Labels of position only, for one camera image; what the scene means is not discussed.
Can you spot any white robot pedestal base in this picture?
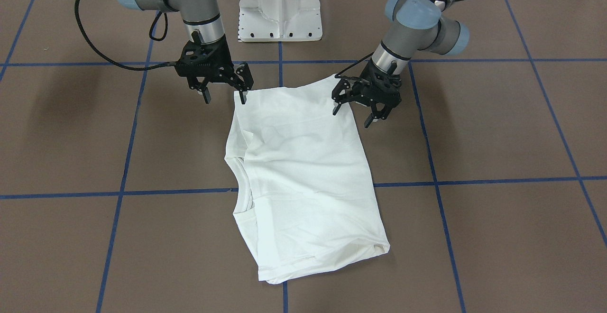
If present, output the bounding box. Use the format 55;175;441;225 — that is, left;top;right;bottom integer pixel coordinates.
237;0;323;42

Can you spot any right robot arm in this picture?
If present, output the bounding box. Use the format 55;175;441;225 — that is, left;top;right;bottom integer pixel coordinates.
74;0;254;104

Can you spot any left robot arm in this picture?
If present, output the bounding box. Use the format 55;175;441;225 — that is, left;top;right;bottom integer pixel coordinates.
331;0;470;127

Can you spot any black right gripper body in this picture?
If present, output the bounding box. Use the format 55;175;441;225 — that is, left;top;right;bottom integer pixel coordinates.
174;38;254;91

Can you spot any white long-sleeve printed shirt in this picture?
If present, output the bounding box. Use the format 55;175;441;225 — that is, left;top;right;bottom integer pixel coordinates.
225;75;390;285

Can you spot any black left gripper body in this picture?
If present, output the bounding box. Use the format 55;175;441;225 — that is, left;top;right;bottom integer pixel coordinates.
331;59;402;114

